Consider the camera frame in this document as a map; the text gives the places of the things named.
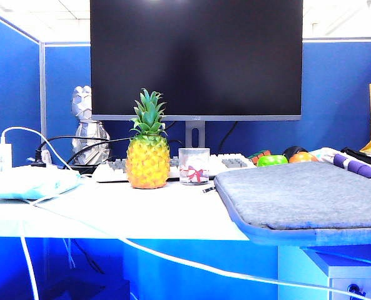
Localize colourful puzzle cube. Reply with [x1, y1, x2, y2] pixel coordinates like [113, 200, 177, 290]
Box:
[247, 150, 272, 164]

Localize thin white cable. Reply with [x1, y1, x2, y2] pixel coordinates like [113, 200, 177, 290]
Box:
[18, 218, 41, 300]

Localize black power plug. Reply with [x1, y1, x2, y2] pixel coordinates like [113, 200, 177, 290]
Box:
[31, 149, 53, 166]

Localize gray partition post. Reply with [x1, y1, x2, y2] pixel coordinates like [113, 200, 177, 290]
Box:
[38, 39, 48, 138]

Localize silver faceted figurine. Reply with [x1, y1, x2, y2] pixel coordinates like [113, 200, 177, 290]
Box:
[71, 85, 111, 166]

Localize thick white cable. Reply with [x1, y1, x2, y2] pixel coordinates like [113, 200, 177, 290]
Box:
[0, 126, 371, 300]

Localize clear cup with red bow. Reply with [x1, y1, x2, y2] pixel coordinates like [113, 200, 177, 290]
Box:
[178, 147, 211, 186]

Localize orange toy fruit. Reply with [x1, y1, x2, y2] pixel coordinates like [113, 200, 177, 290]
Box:
[288, 151, 320, 164]

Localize purple and white cloth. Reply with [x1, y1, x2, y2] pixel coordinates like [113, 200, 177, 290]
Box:
[310, 147, 371, 185]

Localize flat black case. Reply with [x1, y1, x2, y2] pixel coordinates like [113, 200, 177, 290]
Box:
[341, 146, 371, 163]

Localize black monitor cable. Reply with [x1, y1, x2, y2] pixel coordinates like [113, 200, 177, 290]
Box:
[218, 121, 238, 154]

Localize gray monitor stand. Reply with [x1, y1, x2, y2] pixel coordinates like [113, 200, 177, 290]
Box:
[185, 120, 206, 148]

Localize yellow toy pineapple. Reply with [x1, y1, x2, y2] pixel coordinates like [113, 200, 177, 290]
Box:
[125, 88, 171, 189]

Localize black computer monitor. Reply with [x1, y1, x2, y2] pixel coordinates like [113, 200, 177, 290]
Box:
[89, 0, 303, 122]

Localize black computer mouse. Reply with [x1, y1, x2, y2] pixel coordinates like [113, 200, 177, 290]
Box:
[282, 146, 308, 159]

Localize green toy apple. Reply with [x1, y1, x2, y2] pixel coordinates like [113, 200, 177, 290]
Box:
[256, 154, 289, 168]

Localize white and gray keyboard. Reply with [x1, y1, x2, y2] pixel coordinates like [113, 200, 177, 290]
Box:
[93, 152, 257, 184]

